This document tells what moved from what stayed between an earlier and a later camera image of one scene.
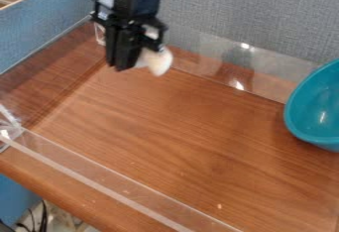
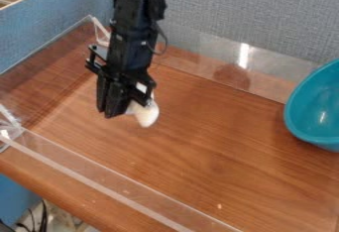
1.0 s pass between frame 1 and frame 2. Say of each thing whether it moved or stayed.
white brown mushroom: moved
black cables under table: stayed
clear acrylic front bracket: stayed
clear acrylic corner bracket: stayed
